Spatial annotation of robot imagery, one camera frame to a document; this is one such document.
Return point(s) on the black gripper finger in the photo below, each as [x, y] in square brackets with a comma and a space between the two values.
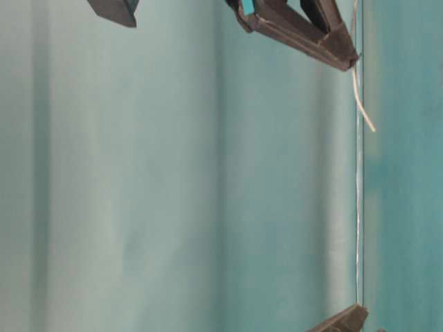
[118, 11]
[351, 319]
[321, 33]

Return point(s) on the clear acrylic panel edge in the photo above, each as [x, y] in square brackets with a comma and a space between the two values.
[359, 255]

